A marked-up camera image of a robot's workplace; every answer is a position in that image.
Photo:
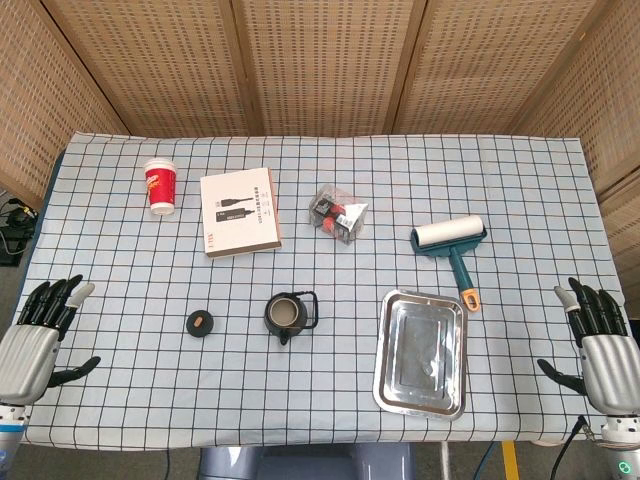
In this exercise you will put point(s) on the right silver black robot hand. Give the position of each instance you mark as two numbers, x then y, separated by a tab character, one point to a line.
607	365

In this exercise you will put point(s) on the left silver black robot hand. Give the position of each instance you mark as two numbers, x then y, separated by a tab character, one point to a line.
27	350

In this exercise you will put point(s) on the black teapot lid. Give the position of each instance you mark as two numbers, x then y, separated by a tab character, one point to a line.
200	323

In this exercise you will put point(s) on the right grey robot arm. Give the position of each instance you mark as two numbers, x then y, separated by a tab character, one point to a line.
622	445

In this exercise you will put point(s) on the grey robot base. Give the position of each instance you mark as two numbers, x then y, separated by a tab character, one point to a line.
305	462

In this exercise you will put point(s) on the black cast iron teapot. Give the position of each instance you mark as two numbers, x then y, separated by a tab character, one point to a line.
285	315

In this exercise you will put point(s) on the woven bamboo screen panel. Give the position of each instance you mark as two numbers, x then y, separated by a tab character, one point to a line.
325	65
150	65
490	65
590	100
45	90
625	235

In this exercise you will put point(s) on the stainless steel tray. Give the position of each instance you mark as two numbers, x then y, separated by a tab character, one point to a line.
420	355

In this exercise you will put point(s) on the teal lint roller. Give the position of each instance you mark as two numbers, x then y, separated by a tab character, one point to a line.
452	240

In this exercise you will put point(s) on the red white paper cup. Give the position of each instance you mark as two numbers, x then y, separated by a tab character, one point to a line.
160	187

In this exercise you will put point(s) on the blue checked tablecloth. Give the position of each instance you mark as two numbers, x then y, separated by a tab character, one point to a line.
320	280

